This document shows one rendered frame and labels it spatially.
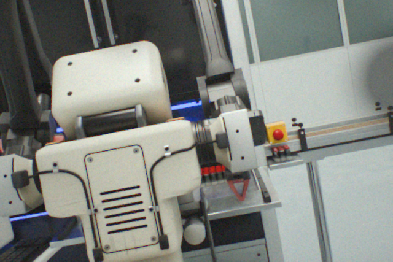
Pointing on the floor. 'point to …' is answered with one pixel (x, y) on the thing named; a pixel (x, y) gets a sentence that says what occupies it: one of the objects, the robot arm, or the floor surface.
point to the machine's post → (276, 247)
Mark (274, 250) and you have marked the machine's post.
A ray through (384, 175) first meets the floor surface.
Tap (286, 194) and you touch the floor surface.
